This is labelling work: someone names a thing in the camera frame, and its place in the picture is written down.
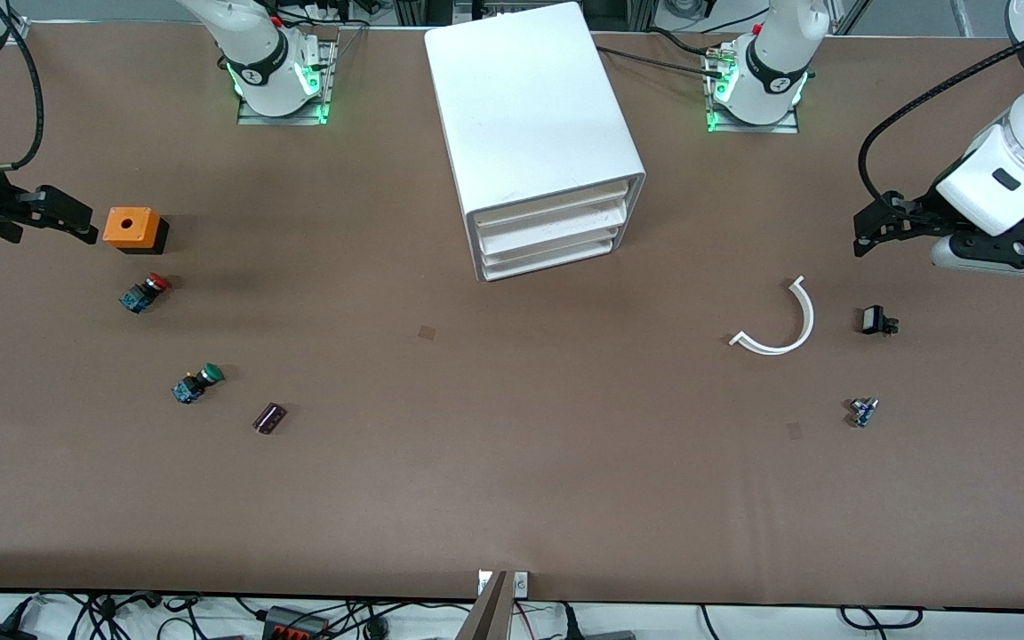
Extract white curved plastic strip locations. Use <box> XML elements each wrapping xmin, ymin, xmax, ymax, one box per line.
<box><xmin>729</xmin><ymin>276</ymin><xmax>816</xmax><ymax>356</ymax></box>

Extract black power strip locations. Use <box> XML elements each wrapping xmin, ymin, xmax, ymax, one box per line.
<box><xmin>261</xmin><ymin>605</ymin><xmax>332</xmax><ymax>640</ymax></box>

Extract orange button enclosure box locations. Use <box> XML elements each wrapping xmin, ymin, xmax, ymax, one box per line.
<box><xmin>102</xmin><ymin>206</ymin><xmax>170</xmax><ymax>256</ymax></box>

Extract red push button switch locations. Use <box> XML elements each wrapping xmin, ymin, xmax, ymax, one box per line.
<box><xmin>119</xmin><ymin>273</ymin><xmax>172</xmax><ymax>315</ymax></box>

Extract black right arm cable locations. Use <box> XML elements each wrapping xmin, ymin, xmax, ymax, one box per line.
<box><xmin>0</xmin><ymin>0</ymin><xmax>44</xmax><ymax>171</ymax></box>

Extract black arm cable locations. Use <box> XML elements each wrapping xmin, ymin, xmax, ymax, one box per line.
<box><xmin>0</xmin><ymin>0</ymin><xmax>44</xmax><ymax>171</ymax></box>
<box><xmin>858</xmin><ymin>22</ymin><xmax>1024</xmax><ymax>204</ymax></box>

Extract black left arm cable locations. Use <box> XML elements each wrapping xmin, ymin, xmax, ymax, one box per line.
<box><xmin>858</xmin><ymin>22</ymin><xmax>1024</xmax><ymax>204</ymax></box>

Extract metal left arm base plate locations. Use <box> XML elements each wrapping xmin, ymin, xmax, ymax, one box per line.
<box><xmin>706</xmin><ymin>44</ymin><xmax>800</xmax><ymax>135</ymax></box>

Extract green push button switch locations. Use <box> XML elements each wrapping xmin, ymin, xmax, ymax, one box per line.
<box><xmin>172</xmin><ymin>363</ymin><xmax>226</xmax><ymax>405</ymax></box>

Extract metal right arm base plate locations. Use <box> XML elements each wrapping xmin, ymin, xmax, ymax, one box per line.
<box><xmin>236</xmin><ymin>37</ymin><xmax>336</xmax><ymax>126</ymax></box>

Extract black cable behind cabinet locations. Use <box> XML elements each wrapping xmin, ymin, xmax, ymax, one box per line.
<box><xmin>596</xmin><ymin>25</ymin><xmax>735</xmax><ymax>83</ymax></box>

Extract black looped floor cable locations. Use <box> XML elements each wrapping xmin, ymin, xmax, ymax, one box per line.
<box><xmin>839</xmin><ymin>605</ymin><xmax>924</xmax><ymax>632</ymax></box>

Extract brown camera stand post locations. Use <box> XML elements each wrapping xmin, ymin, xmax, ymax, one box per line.
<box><xmin>456</xmin><ymin>571</ymin><xmax>509</xmax><ymax>640</ymax></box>

